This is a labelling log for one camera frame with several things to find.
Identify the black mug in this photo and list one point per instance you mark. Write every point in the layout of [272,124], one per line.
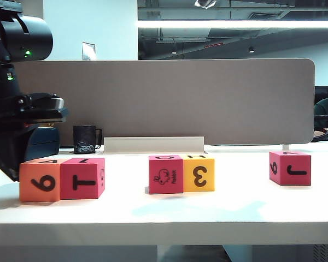
[83,139]

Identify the small ceiling spot lamp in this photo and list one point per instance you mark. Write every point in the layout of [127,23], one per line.
[251,50]
[174,51]

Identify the red letter T foam block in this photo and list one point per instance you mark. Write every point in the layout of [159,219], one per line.
[82,180]

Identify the yellow number 3 foam block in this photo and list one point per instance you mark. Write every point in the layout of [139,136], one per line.
[199,176]

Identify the grey partition bracket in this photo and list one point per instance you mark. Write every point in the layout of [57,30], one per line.
[285,147]

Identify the orange monkey foam block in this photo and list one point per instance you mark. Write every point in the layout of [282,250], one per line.
[39,181]

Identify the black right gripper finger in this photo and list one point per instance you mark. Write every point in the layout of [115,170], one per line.
[205,3]

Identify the dark blue case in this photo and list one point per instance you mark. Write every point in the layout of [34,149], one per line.
[43,144]

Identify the grey desk divider panel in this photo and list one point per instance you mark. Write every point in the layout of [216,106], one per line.
[180,101]

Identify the red rabbit foam block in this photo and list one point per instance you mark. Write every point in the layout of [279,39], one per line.
[165,176]

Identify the red letter J foam block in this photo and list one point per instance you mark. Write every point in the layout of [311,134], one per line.
[289,170]

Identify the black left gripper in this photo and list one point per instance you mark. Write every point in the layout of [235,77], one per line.
[30,112]

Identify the red ceiling sign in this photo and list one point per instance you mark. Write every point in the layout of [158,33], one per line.
[213,45]

